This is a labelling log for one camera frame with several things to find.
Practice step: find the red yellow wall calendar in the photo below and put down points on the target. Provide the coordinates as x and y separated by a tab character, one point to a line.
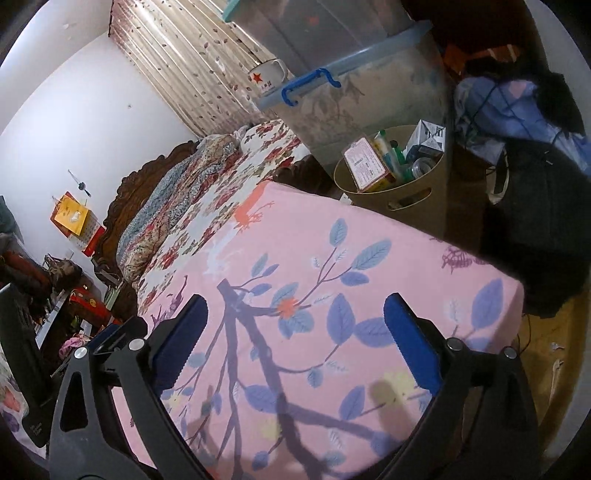
77	223

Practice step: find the lower clear storage bin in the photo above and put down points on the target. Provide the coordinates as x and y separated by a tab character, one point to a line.
399	81

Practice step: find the beige floral curtain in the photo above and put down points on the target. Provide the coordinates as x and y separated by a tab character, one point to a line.
195	61

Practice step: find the cluttered shelving unit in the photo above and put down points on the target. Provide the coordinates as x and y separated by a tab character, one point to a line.
62	302

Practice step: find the white enamel star mug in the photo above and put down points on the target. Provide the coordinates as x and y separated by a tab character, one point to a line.
269	75

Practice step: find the clear storage bin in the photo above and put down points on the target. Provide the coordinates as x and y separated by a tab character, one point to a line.
399	81
307	34

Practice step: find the patterned folded quilt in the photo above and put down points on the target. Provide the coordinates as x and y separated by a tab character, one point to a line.
181	187

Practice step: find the carved wooden headboard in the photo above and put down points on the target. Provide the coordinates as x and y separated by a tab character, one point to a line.
131	195

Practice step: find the blue white milk carton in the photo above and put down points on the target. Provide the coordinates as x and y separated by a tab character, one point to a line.
427	134

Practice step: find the upper clear storage bin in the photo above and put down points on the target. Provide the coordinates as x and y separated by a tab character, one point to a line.
307	34

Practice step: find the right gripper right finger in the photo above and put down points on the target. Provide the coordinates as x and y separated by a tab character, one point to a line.
481	421

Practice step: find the pink tree-print blanket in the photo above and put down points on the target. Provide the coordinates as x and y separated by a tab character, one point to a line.
296	375

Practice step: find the keys on wall hook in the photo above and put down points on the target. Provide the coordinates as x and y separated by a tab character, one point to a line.
80	184

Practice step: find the floral red white bedsheet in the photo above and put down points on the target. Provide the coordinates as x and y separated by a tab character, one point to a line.
263	148

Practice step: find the brown yellow cardboard box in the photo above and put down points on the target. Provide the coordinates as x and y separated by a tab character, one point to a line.
367	167

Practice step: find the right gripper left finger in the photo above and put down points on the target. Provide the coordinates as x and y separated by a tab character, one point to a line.
109	420

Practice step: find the pile of dark clothes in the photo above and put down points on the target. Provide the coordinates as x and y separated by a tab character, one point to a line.
519	121

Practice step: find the white printed tote bag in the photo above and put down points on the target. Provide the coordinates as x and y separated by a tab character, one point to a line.
13	405

